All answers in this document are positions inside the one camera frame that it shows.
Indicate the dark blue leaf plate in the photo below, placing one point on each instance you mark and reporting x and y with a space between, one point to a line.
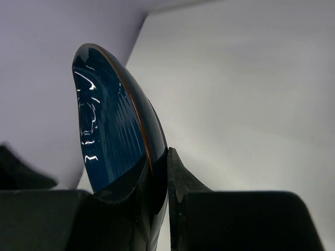
123 146

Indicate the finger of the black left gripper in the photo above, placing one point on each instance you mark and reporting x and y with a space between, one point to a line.
17 175

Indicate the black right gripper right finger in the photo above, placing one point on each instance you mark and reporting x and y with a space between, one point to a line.
202 219

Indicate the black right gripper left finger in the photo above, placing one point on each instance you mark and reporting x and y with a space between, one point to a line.
46 219

